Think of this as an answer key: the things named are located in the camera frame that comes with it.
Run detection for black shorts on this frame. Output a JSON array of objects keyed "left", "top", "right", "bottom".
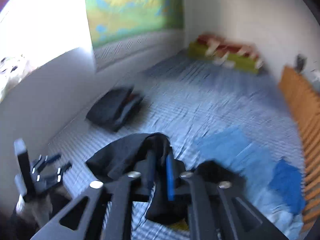
[{"left": 86, "top": 133, "right": 244, "bottom": 229}]

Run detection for left forearm dark sleeve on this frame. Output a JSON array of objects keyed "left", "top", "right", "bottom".
[{"left": 1, "top": 205, "right": 39, "bottom": 239}]

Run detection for left gloved hand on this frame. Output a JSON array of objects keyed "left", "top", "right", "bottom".
[{"left": 15, "top": 194, "right": 53, "bottom": 228}]

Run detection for light blue towel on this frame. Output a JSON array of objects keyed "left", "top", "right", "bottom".
[{"left": 194, "top": 127, "right": 275, "bottom": 184}]

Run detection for folded dark clothes stack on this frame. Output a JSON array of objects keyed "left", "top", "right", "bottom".
[{"left": 86, "top": 87, "right": 144, "bottom": 132}]

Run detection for dark blue cloth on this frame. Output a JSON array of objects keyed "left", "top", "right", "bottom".
[{"left": 268, "top": 159, "right": 306, "bottom": 216}]

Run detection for green red folded blanket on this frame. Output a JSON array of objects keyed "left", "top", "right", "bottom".
[{"left": 188, "top": 33, "right": 264, "bottom": 74}]

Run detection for wooden slatted dresser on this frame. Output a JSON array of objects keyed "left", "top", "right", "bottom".
[{"left": 279, "top": 66, "right": 320, "bottom": 232}]

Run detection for dark vase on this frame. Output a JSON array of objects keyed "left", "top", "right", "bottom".
[{"left": 295, "top": 54, "right": 307, "bottom": 73}]

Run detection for colourful wall map poster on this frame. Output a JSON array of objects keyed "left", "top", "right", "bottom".
[{"left": 85, "top": 0, "right": 184, "bottom": 48}]

